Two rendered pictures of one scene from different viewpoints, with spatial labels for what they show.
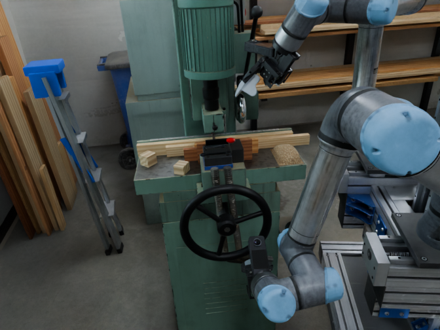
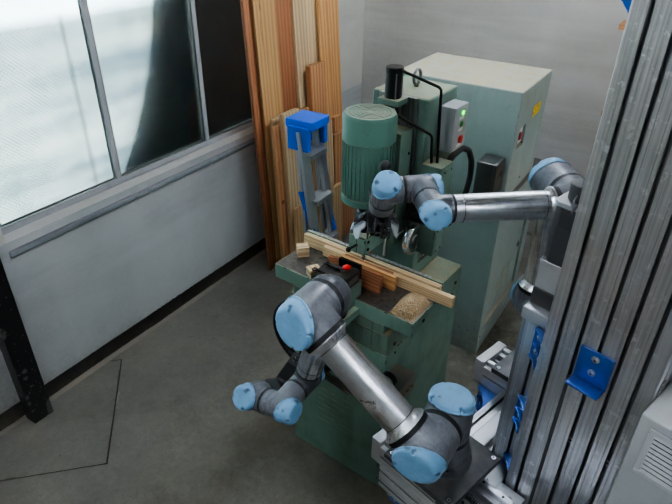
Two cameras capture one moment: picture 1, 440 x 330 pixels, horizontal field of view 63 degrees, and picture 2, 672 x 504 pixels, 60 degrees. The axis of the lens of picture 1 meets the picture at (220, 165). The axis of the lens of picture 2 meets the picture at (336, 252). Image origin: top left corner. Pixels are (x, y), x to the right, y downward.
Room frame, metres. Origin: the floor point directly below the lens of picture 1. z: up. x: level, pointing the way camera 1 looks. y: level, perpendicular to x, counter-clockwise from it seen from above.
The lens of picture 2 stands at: (-0.20, -1.07, 2.09)
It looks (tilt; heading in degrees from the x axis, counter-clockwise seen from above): 32 degrees down; 41
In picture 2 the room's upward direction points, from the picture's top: 1 degrees clockwise
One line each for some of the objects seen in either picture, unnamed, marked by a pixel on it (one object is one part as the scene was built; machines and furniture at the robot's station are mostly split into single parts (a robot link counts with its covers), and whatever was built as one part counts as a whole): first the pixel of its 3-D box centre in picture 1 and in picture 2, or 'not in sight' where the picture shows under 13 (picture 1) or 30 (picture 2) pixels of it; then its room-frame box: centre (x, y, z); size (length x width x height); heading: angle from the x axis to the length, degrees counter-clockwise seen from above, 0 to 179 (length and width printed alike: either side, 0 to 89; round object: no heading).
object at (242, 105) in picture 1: (240, 108); (412, 239); (1.37, -0.10, 1.02); 0.12 x 0.03 x 0.12; 5
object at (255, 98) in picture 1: (246, 103); (427, 235); (1.43, -0.12, 1.02); 0.09 x 0.07 x 0.12; 95
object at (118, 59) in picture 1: (145, 107); not in sight; (3.07, 0.64, 0.48); 0.64 x 0.54 x 0.97; 101
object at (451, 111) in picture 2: (235, 1); (452, 125); (1.56, -0.10, 1.40); 0.10 x 0.06 x 0.16; 5
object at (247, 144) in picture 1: (224, 151); (357, 274); (1.15, -0.02, 0.94); 0.20 x 0.01 x 0.08; 95
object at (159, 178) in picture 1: (220, 171); (348, 291); (1.12, 0.00, 0.87); 0.61 x 0.30 x 0.06; 95
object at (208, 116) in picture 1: (213, 118); (367, 238); (1.25, 0.02, 1.03); 0.14 x 0.07 x 0.09; 5
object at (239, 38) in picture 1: (243, 51); (436, 182); (1.46, -0.12, 1.23); 0.09 x 0.08 x 0.15; 5
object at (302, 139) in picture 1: (238, 145); (384, 274); (1.24, -0.08, 0.92); 0.55 x 0.02 x 0.04; 95
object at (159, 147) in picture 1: (216, 143); (368, 263); (1.25, 0.01, 0.93); 0.60 x 0.02 x 0.05; 95
